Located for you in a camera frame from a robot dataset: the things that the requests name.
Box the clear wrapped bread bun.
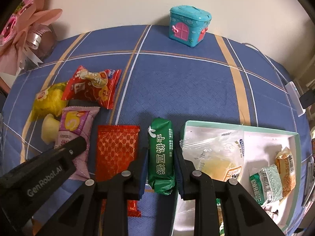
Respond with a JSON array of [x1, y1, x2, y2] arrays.
[[180, 126, 245, 182]]

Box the dark green biscuit packet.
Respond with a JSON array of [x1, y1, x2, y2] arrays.
[[148, 117, 175, 195]]

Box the blue plaid tablecloth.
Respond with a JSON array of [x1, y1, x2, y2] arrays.
[[1, 25, 312, 181]]

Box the purple pink snack packet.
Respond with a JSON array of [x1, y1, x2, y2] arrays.
[[55, 106, 100, 181]]

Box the cluttered side items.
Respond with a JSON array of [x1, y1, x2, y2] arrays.
[[302, 127, 314, 207]]

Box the red snack packet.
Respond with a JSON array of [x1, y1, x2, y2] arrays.
[[61, 65, 122, 110]]

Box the yellow snack packet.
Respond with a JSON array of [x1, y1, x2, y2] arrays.
[[31, 82, 68, 122]]

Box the light green printed snack packet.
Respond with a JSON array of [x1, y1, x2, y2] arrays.
[[249, 164, 283, 206]]

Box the white power cable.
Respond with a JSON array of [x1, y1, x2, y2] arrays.
[[242, 42, 290, 84]]

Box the tan wrapped cake packet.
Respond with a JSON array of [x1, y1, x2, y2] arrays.
[[275, 147, 296, 198]]

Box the black plug adapter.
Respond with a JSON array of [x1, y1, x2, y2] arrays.
[[299, 89, 315, 109]]

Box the teal house-shaped tin box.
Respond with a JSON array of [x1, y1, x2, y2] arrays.
[[169, 5, 212, 47]]

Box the white power strip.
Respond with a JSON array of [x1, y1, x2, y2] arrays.
[[285, 82, 306, 117]]

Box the white tray with green rim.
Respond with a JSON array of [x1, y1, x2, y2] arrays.
[[180, 120, 302, 233]]

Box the pale yellow jelly cup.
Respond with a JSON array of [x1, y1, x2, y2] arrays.
[[41, 113, 60, 144]]

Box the pink flower bouquet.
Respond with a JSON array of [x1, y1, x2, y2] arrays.
[[1, 0, 62, 75]]

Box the orange red patterned packet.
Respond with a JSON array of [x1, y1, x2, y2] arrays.
[[94, 124, 143, 218]]

